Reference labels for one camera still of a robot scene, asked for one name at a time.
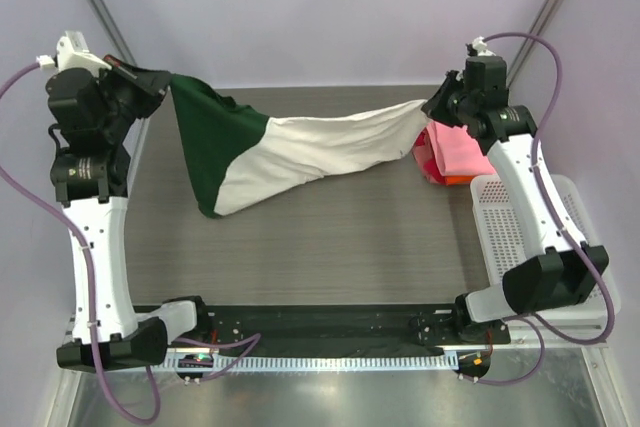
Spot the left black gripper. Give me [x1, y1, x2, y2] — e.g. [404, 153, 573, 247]
[91, 54, 170, 141]

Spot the green and white t-shirt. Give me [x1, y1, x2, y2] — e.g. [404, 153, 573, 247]
[170, 74, 429, 218]

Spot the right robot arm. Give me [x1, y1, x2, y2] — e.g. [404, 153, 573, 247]
[422, 55, 609, 343]

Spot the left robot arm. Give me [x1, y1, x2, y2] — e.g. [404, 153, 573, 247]
[46, 62, 213, 373]

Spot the folded pink t-shirt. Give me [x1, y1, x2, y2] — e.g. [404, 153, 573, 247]
[427, 121, 496, 180]

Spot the folded red t-shirt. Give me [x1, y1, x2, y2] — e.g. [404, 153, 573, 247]
[412, 129, 445, 185]

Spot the folded orange t-shirt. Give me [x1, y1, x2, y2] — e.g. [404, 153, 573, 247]
[443, 176, 474, 186]

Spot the white plastic laundry basket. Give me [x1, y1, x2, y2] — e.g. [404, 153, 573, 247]
[470, 174, 606, 326]

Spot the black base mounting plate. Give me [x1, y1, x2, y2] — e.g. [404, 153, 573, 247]
[173, 303, 511, 358]

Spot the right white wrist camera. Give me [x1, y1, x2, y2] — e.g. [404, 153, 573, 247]
[466, 37, 495, 57]

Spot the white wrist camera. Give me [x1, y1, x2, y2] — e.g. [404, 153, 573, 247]
[466, 37, 495, 57]
[36, 31, 111, 77]

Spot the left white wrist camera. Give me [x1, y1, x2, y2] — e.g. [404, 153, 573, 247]
[36, 31, 111, 77]

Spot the left aluminium frame post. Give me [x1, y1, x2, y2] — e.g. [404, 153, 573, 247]
[87, 0, 136, 65]

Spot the aluminium frame post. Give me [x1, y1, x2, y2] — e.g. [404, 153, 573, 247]
[507, 0, 564, 87]
[87, 0, 136, 65]

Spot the right aluminium frame post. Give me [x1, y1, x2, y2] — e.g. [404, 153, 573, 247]
[507, 0, 564, 87]

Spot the slotted white cable duct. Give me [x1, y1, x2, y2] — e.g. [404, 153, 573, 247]
[154, 352, 459, 375]

